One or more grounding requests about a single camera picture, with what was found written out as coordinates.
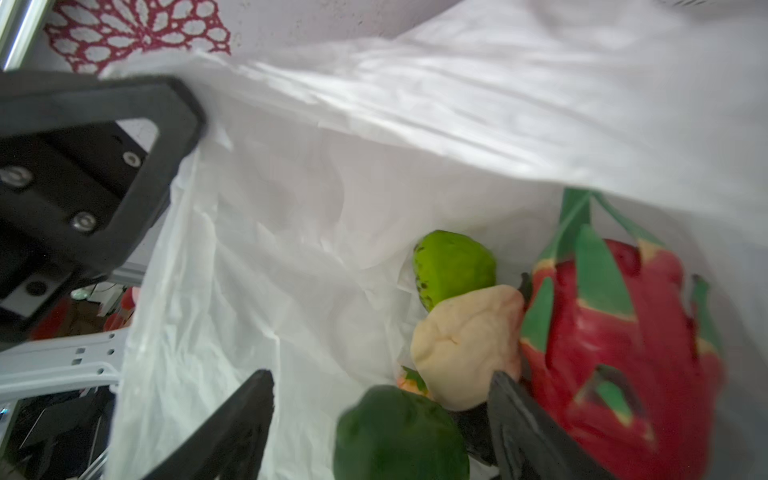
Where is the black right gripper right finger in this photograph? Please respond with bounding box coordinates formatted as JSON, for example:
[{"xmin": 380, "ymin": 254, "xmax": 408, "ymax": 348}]
[{"xmin": 487, "ymin": 371, "xmax": 614, "ymax": 480}]

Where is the green guava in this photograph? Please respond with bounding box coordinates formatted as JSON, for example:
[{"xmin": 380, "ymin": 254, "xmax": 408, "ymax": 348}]
[{"xmin": 332, "ymin": 385, "xmax": 470, "ymax": 479}]

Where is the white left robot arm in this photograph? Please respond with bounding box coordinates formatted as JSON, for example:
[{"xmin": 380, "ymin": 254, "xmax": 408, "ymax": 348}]
[{"xmin": 1, "ymin": 71, "xmax": 206, "ymax": 402}]

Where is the bumpy green custard apple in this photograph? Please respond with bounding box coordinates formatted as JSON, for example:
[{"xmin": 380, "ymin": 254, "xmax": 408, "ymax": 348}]
[{"xmin": 412, "ymin": 230, "xmax": 497, "ymax": 312}]

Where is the white plastic bag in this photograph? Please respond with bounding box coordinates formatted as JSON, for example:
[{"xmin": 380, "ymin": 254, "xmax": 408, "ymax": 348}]
[{"xmin": 104, "ymin": 1, "xmax": 767, "ymax": 479}]

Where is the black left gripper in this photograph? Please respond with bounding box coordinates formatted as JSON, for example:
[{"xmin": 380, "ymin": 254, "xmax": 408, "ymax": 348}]
[{"xmin": 1, "ymin": 71, "xmax": 206, "ymax": 349}]

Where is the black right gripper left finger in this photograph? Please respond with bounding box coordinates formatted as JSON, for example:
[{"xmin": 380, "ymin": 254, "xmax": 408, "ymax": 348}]
[{"xmin": 146, "ymin": 369, "xmax": 274, "ymax": 480}]

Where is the beige round fruit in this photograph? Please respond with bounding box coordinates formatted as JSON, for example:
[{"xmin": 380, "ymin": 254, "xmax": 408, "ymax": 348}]
[{"xmin": 410, "ymin": 285, "xmax": 524, "ymax": 411}]

